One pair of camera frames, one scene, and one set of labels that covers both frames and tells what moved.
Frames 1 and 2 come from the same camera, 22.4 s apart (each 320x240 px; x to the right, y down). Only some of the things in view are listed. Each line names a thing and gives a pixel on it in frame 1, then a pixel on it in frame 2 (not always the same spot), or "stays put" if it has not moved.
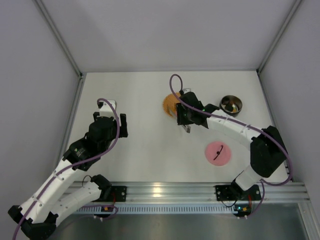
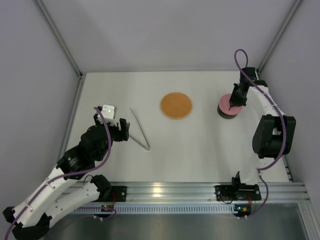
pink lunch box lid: [218, 153] -> [224, 105]
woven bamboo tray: [169, 104] stays put
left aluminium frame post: [53, 27] stays put
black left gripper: [123, 125] stays put
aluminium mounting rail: [147, 192] stays put
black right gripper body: [181, 114] -> [236, 97]
